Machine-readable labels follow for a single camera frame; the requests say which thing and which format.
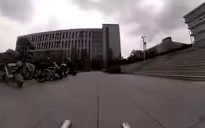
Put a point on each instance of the dark tree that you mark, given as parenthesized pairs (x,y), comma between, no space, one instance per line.
(24,46)

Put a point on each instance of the low building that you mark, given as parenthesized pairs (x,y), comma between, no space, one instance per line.
(168,46)

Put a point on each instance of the grey paved path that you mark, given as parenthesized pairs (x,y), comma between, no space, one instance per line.
(100,100)

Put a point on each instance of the tall pale building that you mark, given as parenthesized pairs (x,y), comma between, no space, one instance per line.
(201,25)

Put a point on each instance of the dark bush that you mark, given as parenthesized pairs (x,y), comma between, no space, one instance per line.
(113,69)

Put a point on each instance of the wide concrete stairs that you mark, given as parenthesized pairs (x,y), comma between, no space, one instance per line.
(180,65)

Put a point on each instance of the row of parked bikes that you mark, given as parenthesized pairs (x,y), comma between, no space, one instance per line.
(40,71)

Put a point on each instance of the robot's own part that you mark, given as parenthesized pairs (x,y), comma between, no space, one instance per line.
(126,125)
(66,124)

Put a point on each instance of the large wide building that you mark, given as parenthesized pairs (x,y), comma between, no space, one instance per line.
(76,41)

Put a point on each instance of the lamp pole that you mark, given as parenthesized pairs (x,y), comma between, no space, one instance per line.
(143,48)

